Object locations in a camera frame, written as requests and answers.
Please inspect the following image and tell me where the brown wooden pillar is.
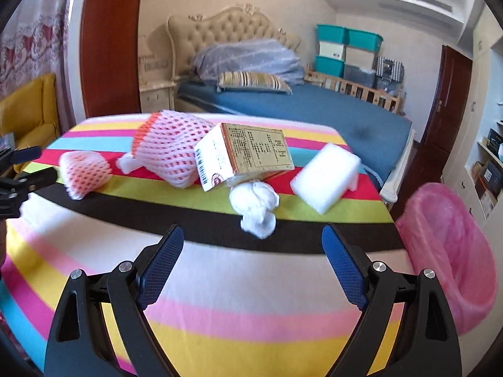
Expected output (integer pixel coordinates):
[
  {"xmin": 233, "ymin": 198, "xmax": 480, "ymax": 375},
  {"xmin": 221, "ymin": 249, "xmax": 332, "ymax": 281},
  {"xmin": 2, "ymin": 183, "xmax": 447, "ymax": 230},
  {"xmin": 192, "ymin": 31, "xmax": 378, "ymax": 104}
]
[{"xmin": 80, "ymin": 0, "xmax": 148, "ymax": 118}]

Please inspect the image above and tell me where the wooden crib rail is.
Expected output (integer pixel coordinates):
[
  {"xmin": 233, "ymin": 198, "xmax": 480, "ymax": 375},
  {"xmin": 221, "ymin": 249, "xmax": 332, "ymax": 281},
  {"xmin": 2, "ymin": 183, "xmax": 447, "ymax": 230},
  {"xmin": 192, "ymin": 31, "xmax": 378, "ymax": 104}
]
[{"xmin": 304, "ymin": 68, "xmax": 407, "ymax": 116}]

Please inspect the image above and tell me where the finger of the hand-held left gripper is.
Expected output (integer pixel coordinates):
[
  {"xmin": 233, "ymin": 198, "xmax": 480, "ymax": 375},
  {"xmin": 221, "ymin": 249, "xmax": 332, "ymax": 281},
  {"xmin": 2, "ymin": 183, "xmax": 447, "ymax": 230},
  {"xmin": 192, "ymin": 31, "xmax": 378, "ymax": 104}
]
[
  {"xmin": 0, "ymin": 146, "xmax": 42, "ymax": 167},
  {"xmin": 0, "ymin": 167, "xmax": 58, "ymax": 202}
]

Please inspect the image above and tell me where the large pink foam net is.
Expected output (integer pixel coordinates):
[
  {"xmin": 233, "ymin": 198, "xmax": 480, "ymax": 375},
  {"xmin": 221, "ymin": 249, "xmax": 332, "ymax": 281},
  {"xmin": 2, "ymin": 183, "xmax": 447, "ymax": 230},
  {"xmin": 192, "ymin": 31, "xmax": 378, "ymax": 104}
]
[{"xmin": 117, "ymin": 111, "xmax": 215, "ymax": 188}]

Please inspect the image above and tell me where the dark brown door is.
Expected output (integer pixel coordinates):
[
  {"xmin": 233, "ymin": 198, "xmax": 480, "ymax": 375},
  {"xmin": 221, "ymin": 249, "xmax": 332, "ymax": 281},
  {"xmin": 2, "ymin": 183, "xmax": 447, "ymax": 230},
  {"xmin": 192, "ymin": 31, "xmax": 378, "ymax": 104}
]
[{"xmin": 420, "ymin": 45, "xmax": 472, "ymax": 173}]

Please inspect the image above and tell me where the small pink foam net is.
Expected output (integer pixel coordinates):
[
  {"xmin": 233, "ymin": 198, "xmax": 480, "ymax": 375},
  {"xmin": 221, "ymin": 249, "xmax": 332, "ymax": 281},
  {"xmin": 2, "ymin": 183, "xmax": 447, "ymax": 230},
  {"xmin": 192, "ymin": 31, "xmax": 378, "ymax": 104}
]
[{"xmin": 59, "ymin": 151, "xmax": 113, "ymax": 200}]

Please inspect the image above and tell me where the black box on shelf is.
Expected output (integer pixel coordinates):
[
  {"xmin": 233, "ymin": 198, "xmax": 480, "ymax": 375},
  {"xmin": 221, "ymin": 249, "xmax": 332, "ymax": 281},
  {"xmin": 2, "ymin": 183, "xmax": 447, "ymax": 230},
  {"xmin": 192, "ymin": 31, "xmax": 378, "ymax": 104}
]
[{"xmin": 485, "ymin": 128, "xmax": 503, "ymax": 154}]

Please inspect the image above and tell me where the white foam block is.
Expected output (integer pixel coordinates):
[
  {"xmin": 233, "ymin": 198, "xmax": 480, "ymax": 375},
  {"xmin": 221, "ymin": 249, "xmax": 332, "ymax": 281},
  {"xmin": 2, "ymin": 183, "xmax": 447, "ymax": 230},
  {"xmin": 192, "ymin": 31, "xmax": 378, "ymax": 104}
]
[{"xmin": 290, "ymin": 143, "xmax": 362, "ymax": 215}]

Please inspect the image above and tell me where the white tissue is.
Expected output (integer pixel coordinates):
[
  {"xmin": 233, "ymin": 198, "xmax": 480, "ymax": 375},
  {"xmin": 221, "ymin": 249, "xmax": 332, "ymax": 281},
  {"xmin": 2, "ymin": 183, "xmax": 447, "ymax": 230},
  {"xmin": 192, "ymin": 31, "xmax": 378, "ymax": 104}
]
[{"xmin": 229, "ymin": 179, "xmax": 279, "ymax": 239}]

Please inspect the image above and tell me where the grey dotted quilt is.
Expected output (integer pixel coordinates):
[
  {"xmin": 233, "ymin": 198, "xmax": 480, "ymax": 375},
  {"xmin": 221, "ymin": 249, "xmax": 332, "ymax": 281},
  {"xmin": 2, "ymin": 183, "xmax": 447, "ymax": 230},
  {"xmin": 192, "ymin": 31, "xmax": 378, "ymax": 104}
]
[{"xmin": 192, "ymin": 38, "xmax": 305, "ymax": 86}]

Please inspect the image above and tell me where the blue bin with pink liner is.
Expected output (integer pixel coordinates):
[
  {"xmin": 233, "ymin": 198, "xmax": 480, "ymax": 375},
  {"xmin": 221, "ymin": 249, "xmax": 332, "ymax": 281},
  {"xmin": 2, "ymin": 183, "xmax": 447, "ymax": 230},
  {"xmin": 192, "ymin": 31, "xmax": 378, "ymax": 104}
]
[{"xmin": 395, "ymin": 183, "xmax": 498, "ymax": 336}]

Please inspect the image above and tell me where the cream nightstand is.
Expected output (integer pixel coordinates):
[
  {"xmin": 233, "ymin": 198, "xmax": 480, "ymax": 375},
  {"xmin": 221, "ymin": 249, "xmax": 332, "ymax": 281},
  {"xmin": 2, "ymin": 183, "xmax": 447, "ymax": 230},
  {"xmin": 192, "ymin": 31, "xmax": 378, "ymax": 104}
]
[{"xmin": 139, "ymin": 80, "xmax": 175, "ymax": 114}]

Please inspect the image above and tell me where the grey white storage box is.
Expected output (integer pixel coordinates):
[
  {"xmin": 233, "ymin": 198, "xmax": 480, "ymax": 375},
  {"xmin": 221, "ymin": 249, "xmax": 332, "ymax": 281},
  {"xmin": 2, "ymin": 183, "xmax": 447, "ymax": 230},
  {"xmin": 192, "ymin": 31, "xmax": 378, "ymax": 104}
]
[{"xmin": 345, "ymin": 46, "xmax": 376, "ymax": 69}]

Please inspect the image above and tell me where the pink lace curtain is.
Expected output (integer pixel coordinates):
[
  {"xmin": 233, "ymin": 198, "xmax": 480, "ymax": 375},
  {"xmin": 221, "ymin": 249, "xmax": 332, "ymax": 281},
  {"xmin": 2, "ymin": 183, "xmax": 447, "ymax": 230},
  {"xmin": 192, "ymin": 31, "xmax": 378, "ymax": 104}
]
[{"xmin": 0, "ymin": 0, "xmax": 79, "ymax": 126}]

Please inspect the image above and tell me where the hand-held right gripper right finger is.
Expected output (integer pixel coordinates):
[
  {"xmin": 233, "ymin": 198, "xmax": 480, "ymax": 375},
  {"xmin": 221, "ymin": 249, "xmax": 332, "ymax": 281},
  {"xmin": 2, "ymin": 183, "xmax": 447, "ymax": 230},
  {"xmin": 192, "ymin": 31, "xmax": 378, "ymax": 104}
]
[{"xmin": 321, "ymin": 223, "xmax": 462, "ymax": 377}]

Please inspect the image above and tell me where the black white checkered bag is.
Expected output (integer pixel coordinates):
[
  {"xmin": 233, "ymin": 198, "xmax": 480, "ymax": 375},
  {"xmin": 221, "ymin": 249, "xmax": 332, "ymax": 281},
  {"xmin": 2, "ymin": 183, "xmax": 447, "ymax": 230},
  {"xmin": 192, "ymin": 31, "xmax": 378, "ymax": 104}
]
[{"xmin": 375, "ymin": 56, "xmax": 405, "ymax": 83}]

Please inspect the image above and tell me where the colourful striped tablecloth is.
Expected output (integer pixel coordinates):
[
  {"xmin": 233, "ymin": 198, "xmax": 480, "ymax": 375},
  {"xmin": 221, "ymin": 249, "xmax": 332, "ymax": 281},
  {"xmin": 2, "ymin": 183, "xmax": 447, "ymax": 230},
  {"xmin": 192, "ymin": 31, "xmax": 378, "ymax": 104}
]
[{"xmin": 0, "ymin": 113, "xmax": 417, "ymax": 377}]

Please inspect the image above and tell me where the yellow cardboard box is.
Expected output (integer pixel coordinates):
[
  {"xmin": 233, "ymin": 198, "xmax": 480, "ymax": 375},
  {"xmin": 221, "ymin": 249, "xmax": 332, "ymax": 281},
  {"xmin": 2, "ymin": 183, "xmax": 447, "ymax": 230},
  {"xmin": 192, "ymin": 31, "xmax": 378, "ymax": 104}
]
[{"xmin": 194, "ymin": 123, "xmax": 295, "ymax": 192}]

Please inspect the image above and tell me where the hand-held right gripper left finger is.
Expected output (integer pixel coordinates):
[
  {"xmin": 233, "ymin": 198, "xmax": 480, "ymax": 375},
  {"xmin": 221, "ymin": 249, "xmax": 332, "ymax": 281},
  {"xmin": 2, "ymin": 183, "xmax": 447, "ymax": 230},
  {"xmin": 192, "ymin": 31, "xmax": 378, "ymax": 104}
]
[{"xmin": 43, "ymin": 224, "xmax": 185, "ymax": 377}]

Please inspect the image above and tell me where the striped pillow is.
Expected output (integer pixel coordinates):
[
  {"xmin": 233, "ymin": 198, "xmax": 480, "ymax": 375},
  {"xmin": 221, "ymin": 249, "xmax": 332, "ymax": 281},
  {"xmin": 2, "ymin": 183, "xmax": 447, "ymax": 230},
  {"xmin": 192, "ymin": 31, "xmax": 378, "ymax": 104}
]
[{"xmin": 217, "ymin": 71, "xmax": 292, "ymax": 95}]

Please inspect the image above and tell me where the dark small safe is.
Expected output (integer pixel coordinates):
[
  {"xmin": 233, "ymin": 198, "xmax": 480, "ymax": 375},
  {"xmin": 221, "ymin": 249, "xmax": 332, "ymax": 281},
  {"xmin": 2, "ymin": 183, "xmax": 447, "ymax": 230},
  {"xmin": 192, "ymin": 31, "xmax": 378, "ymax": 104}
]
[{"xmin": 481, "ymin": 159, "xmax": 503, "ymax": 197}]

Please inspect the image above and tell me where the teal storage box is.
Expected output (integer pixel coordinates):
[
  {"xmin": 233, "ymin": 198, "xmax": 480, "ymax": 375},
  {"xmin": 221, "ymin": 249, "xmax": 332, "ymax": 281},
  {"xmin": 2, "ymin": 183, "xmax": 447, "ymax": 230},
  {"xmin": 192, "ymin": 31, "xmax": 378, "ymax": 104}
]
[
  {"xmin": 314, "ymin": 56, "xmax": 345, "ymax": 76},
  {"xmin": 346, "ymin": 29, "xmax": 384, "ymax": 53},
  {"xmin": 316, "ymin": 24, "xmax": 348, "ymax": 44}
]

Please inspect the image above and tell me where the yellow armchair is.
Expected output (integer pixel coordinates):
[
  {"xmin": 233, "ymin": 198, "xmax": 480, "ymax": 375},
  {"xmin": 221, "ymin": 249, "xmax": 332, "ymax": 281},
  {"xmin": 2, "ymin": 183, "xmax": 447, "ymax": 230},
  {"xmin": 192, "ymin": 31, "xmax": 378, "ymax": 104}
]
[{"xmin": 0, "ymin": 73, "xmax": 59, "ymax": 173}]

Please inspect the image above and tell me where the clear grey storage box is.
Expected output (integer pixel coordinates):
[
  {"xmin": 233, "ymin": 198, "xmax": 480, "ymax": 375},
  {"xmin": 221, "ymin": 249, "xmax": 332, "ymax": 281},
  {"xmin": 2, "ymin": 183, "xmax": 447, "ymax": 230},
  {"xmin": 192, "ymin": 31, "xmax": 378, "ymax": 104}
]
[{"xmin": 343, "ymin": 65, "xmax": 376, "ymax": 87}]

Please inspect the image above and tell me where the white built-in wardrobe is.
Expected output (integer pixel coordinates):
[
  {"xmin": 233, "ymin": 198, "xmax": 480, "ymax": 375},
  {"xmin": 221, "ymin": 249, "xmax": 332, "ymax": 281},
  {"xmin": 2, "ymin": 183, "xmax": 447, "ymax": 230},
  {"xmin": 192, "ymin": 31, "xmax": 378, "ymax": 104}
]
[{"xmin": 442, "ymin": 0, "xmax": 503, "ymax": 221}]

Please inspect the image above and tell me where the bed with beige tufted headboard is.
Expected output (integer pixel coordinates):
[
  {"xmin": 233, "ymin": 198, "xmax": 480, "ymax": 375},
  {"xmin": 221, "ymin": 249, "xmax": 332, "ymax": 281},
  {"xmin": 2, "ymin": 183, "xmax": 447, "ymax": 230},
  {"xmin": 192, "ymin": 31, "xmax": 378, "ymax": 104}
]
[{"xmin": 167, "ymin": 3, "xmax": 415, "ymax": 209}]

